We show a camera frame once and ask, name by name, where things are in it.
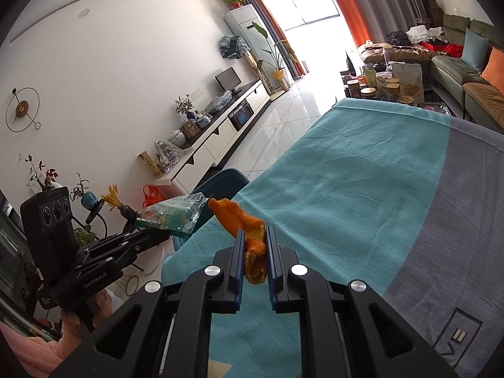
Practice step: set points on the blue-grey cushion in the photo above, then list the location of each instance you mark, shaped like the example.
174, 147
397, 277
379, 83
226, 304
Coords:
476, 49

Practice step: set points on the group of food jars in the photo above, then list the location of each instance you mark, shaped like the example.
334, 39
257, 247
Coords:
370, 86

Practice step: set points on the person's left hand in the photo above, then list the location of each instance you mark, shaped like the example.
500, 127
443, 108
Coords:
104, 307

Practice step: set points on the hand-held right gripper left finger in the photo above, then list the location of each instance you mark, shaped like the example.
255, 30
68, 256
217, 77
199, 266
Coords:
237, 275

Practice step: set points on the orange cushion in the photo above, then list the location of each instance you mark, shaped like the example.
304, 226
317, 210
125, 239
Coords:
494, 69

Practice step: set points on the small plant in blue vase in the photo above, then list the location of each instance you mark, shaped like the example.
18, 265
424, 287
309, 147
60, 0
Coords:
186, 108

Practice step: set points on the red cloth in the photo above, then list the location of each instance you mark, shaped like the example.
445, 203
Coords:
453, 50

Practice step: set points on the black metal plant stand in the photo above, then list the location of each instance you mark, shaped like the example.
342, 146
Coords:
96, 210

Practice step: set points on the dark shelf unit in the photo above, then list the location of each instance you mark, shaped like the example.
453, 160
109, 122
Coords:
15, 252

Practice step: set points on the cloth-covered standing fan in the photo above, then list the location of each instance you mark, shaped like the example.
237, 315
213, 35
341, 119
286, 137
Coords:
232, 47

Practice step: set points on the white and black TV cabinet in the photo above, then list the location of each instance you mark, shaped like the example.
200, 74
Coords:
220, 134

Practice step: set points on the blue vase with twigs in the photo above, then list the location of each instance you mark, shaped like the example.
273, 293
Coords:
88, 199

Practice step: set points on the black vase with yellow wheat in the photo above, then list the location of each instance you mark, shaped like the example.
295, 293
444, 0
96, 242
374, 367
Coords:
114, 201

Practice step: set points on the black bag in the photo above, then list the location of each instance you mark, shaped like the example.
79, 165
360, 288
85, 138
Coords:
397, 38

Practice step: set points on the white ceramic jar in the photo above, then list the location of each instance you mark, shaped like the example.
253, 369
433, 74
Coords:
176, 138

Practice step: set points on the pile of white clothes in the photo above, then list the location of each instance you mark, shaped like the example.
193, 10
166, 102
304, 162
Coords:
425, 33

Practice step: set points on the wall socket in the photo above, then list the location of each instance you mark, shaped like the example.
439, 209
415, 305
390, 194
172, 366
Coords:
193, 94

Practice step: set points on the window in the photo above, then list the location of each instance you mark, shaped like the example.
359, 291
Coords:
307, 8

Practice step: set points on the orange peel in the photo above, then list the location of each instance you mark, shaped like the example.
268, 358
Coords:
236, 214

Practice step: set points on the ornate picture box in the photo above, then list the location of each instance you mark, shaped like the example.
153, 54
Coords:
191, 128

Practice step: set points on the orange plastic bag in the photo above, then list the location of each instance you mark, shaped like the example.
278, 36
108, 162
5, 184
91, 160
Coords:
153, 196

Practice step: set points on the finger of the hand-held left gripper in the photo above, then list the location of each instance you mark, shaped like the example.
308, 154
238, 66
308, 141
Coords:
147, 240

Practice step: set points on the green clear plastic package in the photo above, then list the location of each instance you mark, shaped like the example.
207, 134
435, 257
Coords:
173, 212

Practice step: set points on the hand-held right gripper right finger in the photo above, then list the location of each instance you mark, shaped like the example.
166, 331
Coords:
272, 275

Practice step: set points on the teal and grey blanket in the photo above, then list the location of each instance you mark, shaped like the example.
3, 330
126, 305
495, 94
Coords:
354, 185

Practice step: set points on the black monitor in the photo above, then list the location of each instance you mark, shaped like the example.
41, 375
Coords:
228, 79

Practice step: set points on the tall leafy plant yellow vase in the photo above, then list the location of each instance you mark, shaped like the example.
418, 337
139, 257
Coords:
280, 78

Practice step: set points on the patterned yellow box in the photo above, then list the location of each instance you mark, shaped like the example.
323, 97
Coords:
151, 164

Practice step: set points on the person's left forearm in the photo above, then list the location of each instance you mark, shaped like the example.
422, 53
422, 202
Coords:
35, 350

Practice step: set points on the clear plastic bag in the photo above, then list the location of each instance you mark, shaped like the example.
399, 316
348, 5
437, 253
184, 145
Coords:
218, 101

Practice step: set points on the large beige snack bag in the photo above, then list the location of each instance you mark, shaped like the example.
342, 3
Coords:
407, 82

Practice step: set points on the teal plastic bin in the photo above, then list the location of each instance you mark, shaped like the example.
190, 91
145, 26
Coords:
224, 181

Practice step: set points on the coffee table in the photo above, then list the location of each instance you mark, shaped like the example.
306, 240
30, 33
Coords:
437, 108

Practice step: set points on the white floor air conditioner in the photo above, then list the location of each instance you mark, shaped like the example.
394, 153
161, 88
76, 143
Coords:
246, 23

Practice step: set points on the stack of cardboard boxes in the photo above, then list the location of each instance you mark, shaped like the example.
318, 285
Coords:
433, 11

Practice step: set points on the grey and orange narrow curtain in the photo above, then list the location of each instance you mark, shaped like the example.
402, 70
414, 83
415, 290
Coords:
271, 19

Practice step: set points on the red box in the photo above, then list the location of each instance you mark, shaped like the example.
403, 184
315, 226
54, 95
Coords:
433, 46

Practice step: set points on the golden decorative stand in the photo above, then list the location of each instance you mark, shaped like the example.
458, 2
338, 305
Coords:
258, 73

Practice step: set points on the blue and white porcelain jar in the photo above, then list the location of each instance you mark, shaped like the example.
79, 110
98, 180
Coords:
204, 119

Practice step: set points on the glass ship model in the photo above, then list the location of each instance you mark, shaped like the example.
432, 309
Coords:
168, 155

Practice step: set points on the white vase with red flowers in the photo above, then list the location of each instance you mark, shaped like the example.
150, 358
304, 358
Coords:
49, 183

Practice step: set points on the green sofa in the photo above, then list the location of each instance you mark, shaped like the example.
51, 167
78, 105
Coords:
445, 63

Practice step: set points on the green potted vine plant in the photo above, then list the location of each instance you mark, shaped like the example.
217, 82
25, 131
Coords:
84, 238

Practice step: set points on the small red-potted plant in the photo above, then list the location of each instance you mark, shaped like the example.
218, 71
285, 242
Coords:
235, 2

